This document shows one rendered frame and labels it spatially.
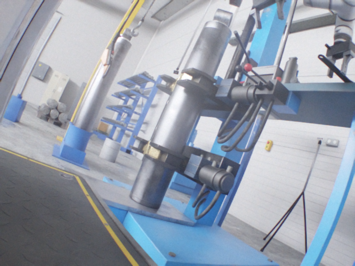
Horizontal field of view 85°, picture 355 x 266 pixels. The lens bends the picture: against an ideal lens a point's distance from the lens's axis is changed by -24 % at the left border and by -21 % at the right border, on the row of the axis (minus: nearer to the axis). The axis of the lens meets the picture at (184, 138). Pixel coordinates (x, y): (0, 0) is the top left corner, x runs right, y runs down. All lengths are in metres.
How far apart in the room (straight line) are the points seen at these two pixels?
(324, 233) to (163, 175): 0.96
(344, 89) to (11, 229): 1.13
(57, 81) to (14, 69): 10.98
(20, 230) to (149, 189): 1.17
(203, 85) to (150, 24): 12.24
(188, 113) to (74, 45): 11.13
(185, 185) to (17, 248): 3.64
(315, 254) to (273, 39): 1.64
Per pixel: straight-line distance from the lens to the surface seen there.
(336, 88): 1.11
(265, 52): 1.98
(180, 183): 3.82
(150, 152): 1.38
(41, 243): 0.37
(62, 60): 12.20
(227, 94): 1.34
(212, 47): 1.63
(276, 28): 2.16
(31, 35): 0.53
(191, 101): 1.49
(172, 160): 1.33
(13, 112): 3.74
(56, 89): 11.45
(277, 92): 1.16
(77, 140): 2.61
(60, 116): 5.93
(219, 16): 1.82
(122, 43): 2.77
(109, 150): 3.89
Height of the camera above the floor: 0.51
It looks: 5 degrees up
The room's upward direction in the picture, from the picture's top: 23 degrees clockwise
